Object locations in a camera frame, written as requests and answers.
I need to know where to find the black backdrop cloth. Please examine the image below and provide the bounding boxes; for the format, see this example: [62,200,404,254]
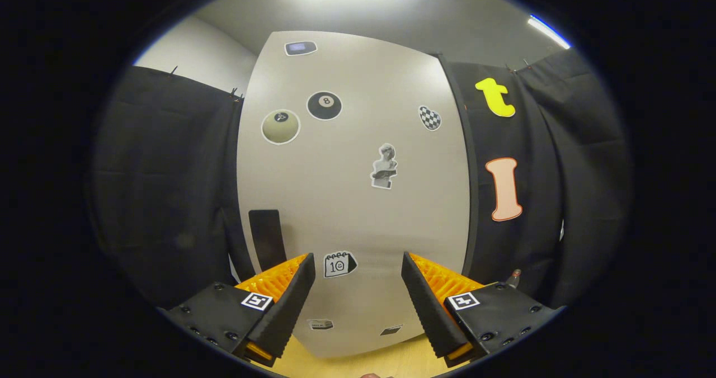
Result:
[89,48,633,311]

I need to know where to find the ceiling tube light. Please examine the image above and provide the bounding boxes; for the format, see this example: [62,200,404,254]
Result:
[527,13,572,50]

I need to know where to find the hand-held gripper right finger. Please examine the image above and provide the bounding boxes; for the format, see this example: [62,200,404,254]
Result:
[401,252,560,368]

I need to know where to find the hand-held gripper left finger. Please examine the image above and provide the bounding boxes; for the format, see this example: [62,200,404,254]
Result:
[159,253,316,367]

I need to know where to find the dark grey shoe cabinet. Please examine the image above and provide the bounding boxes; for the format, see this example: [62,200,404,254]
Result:
[436,53,482,282]

